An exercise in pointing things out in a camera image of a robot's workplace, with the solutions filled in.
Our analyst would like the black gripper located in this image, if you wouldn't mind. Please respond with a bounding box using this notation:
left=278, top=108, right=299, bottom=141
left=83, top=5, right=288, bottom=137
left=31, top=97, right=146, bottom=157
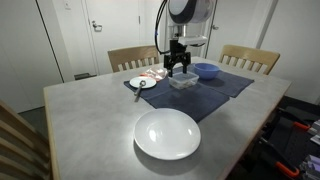
left=163, top=39, right=192, bottom=78

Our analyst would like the clear plastic lunchbox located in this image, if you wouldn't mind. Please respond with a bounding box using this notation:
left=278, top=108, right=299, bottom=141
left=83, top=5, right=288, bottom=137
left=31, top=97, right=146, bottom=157
left=168, top=70, right=200, bottom=90

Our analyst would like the blue bowl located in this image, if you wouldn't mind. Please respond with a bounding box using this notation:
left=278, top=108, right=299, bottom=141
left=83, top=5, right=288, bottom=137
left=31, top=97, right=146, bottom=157
left=193, top=62, right=221, bottom=80

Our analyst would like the orange clear snack bag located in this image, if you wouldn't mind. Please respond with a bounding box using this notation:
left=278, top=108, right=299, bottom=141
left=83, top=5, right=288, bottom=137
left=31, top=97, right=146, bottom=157
left=139, top=67, right=169, bottom=82

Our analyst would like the small white saucer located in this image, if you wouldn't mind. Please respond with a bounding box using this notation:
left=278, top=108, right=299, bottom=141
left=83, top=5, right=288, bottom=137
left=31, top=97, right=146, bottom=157
left=129, top=76, right=158, bottom=90

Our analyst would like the dark blue cloth placemat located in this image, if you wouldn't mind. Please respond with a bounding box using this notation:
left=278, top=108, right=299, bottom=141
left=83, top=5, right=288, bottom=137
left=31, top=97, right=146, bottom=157
left=123, top=66, right=231, bottom=124
left=186, top=64, right=255, bottom=99

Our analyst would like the metal spoon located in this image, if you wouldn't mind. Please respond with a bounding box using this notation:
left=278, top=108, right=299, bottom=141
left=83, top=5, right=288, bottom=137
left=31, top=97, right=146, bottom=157
left=133, top=79, right=147, bottom=103

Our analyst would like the brown wooden slatted chair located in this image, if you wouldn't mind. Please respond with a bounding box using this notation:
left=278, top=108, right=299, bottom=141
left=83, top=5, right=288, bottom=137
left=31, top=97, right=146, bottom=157
left=107, top=45, right=160, bottom=74

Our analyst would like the large white plate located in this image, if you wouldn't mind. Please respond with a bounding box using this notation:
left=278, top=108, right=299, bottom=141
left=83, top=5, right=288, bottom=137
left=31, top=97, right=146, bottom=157
left=133, top=107, right=202, bottom=161

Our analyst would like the white door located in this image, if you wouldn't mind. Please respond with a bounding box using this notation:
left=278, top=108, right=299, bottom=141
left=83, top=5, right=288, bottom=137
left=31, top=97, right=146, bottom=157
left=81, top=0, right=143, bottom=76
left=204, top=0, right=259, bottom=63

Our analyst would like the light wooden slatted chair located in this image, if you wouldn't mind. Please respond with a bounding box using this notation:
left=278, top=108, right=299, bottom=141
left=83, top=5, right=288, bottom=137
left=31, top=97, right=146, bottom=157
left=0, top=99, right=53, bottom=180
left=218, top=44, right=281, bottom=76

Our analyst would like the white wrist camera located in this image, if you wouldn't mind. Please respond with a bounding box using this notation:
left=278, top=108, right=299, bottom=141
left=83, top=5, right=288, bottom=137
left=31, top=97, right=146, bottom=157
left=177, top=35, right=208, bottom=47

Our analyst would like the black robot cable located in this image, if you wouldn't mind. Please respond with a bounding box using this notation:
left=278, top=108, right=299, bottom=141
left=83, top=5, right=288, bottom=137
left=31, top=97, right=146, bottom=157
left=154, top=0, right=173, bottom=56

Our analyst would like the black clamp orange handle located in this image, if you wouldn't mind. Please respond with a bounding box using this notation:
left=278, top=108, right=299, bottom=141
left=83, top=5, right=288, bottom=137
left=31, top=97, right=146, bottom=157
left=259, top=138, right=301, bottom=179
left=278, top=109, right=313, bottom=132

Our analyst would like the grey metal bracket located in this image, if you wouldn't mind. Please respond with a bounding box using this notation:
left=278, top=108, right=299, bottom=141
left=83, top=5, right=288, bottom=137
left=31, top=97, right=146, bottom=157
left=308, top=119, right=320, bottom=146

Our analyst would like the aluminium profile rail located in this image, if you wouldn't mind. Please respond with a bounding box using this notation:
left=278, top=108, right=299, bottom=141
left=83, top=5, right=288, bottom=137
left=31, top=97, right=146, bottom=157
left=299, top=153, right=320, bottom=180

